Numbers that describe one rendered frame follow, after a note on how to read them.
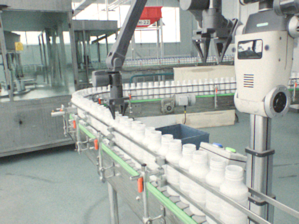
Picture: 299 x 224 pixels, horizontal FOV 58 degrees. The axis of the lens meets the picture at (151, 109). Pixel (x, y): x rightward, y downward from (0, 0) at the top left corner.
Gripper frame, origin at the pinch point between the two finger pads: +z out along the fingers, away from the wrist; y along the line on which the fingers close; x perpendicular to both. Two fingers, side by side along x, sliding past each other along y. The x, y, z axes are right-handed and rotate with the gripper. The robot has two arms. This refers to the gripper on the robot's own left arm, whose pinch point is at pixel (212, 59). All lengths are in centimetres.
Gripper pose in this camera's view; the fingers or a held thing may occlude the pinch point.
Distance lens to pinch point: 87.3
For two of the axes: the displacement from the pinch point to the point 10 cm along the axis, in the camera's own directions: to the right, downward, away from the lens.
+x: -4.6, -1.5, 8.8
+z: 0.5, 9.8, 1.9
